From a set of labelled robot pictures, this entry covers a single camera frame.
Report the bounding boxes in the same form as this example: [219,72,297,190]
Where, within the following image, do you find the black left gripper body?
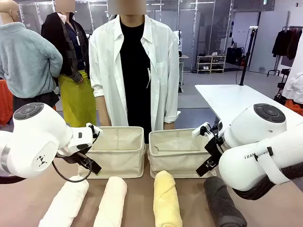
[77,152,95,169]

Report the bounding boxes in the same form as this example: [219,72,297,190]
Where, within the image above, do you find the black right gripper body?
[205,134,223,164]

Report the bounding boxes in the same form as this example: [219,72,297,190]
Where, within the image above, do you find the cream towel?
[93,176,128,227]

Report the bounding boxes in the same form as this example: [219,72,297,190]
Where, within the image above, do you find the dark grey towel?
[203,176,248,227]

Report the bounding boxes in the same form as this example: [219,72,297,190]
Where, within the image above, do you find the white towel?
[38,175,90,227]

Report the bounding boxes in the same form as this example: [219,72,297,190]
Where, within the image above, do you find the yellow towel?
[153,170,183,227]

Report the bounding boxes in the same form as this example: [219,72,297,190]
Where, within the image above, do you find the person's right forearm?
[96,96,112,127]

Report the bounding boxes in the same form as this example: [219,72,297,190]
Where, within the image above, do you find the beige fabric basket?
[78,126,146,179]
[148,128,217,179]

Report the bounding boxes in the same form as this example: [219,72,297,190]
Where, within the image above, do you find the white table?
[194,84,303,130]

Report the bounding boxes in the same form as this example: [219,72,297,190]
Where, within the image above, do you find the person in yellow skirt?
[41,0,98,128]

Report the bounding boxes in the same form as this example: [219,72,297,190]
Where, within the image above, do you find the wooden shoe rack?
[196,54,227,74]

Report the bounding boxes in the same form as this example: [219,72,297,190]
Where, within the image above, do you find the person in white shirt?
[89,7,182,144]

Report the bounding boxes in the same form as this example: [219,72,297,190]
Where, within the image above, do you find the black stand pole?
[239,27,255,86]

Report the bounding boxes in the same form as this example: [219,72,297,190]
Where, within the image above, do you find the orange cloth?
[0,79,14,126]

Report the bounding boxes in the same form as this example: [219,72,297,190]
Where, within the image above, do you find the black trolley cart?
[267,68,291,100]

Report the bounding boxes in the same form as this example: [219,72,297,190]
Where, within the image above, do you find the figure in white shirt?
[281,35,303,116]

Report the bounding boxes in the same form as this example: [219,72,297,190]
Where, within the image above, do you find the mannequin in blue fleece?
[0,0,63,114]

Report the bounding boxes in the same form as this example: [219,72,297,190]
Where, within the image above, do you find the dark clothes on rack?
[271,26,303,61]

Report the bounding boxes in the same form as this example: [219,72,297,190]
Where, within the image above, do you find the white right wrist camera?
[191,121,211,138]

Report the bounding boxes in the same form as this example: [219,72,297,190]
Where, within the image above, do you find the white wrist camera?
[85,122,104,142]
[191,121,211,138]

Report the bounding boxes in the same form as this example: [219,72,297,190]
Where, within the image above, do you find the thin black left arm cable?
[52,155,93,183]

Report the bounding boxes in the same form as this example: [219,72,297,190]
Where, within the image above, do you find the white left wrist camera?
[85,122,104,142]

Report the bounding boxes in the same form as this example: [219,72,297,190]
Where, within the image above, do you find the dark right arm hose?
[233,162,303,201]

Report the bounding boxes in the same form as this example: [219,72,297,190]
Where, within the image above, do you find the white strap on right arm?
[257,146,291,185]

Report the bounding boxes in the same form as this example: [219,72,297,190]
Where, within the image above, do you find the black left arm hose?
[0,175,27,184]

